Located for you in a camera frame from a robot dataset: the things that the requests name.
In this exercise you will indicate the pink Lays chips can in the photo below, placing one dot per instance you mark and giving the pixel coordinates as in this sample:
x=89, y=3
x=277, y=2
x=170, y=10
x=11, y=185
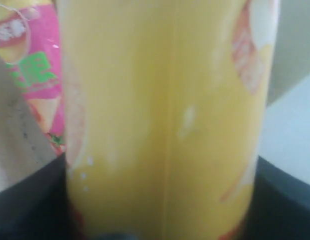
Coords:
x=30, y=48

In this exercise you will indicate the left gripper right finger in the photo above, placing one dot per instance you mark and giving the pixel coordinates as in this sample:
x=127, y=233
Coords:
x=280, y=207

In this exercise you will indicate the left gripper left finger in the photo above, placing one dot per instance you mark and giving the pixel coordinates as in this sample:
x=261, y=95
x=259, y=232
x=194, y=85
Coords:
x=37, y=207

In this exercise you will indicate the yellow Lays chips can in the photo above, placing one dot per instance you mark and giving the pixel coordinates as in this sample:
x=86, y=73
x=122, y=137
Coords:
x=164, y=101

